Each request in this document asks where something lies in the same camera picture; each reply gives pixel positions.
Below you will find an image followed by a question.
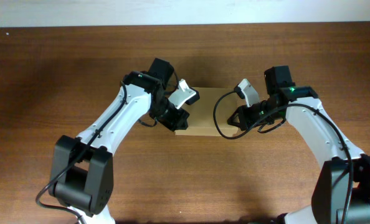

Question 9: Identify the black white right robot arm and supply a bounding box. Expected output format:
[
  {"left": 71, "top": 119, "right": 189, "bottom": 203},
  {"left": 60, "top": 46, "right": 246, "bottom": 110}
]
[{"left": 227, "top": 66, "right": 370, "bottom": 224}]

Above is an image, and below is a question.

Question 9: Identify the cardboard box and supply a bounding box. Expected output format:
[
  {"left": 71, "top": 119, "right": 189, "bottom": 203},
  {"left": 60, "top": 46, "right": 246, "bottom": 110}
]
[{"left": 175, "top": 87, "right": 240, "bottom": 137}]

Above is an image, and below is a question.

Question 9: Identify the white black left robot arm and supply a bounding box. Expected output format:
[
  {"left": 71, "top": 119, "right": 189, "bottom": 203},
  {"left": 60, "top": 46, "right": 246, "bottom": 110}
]
[{"left": 43, "top": 58, "right": 200, "bottom": 223}]

